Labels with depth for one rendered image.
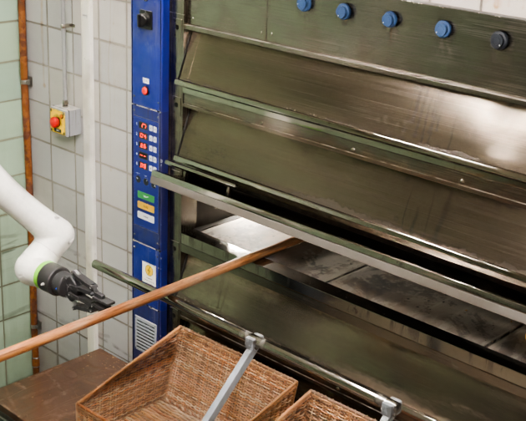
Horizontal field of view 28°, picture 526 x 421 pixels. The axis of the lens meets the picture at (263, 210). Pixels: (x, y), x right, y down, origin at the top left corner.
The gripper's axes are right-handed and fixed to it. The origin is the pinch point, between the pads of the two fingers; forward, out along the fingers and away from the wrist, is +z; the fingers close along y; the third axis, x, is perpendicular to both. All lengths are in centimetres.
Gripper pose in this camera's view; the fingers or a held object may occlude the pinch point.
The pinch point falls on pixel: (103, 303)
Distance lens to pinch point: 309.1
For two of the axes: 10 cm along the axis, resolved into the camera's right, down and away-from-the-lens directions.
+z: 7.4, 2.6, -6.2
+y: -0.4, 9.4, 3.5
